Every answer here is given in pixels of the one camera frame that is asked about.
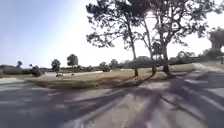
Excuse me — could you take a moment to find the tall spreading tree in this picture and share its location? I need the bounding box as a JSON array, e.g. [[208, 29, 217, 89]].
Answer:
[[85, 0, 152, 78]]

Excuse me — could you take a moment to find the dry grass patch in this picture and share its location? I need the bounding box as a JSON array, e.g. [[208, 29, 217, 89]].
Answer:
[[24, 63, 201, 90]]

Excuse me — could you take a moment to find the grey paved path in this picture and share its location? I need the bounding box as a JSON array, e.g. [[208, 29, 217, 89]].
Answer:
[[0, 61, 224, 128]]

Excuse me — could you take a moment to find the dark tree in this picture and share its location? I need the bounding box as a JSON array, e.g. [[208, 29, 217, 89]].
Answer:
[[208, 27, 224, 52]]

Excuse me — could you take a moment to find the distant row of trees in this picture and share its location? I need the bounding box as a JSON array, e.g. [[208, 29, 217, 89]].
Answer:
[[0, 49, 224, 78]]

